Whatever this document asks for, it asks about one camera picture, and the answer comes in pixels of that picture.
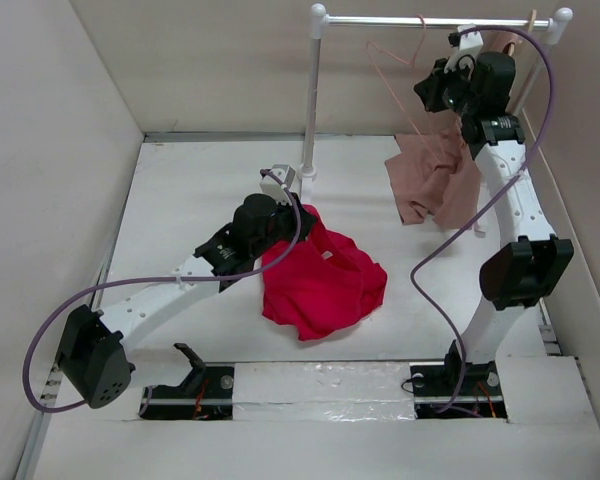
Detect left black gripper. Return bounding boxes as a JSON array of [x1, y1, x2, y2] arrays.
[[250, 192, 316, 259]]

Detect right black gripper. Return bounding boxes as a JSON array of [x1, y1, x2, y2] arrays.
[[415, 54, 479, 118]]

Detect pink wire hanger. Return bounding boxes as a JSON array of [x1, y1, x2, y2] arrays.
[[364, 13, 454, 166]]

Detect red t shirt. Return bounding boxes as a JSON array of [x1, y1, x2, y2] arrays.
[[262, 219, 388, 341]]

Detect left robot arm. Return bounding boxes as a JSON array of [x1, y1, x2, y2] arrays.
[[56, 194, 317, 409]]

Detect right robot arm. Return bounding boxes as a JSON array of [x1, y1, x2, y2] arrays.
[[414, 52, 574, 393]]

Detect pink shirt on floor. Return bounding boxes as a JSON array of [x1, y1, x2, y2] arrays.
[[385, 129, 461, 225]]

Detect hanging pink printed shirt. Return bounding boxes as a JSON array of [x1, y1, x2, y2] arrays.
[[432, 29, 531, 231]]

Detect wooden hanger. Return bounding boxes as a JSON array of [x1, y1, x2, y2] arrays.
[[500, 9, 537, 57]]

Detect white clothes rack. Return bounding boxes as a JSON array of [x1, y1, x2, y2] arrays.
[[296, 3, 574, 236]]

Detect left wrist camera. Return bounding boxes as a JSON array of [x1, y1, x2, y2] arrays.
[[259, 164, 296, 203]]

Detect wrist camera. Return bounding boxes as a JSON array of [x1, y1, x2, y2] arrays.
[[259, 164, 296, 203], [447, 24, 484, 69]]

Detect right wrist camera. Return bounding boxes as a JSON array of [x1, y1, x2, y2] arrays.
[[447, 24, 484, 69]]

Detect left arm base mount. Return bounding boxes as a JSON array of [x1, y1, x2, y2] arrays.
[[138, 342, 235, 421]]

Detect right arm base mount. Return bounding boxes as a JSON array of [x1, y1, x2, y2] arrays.
[[401, 344, 507, 420]]

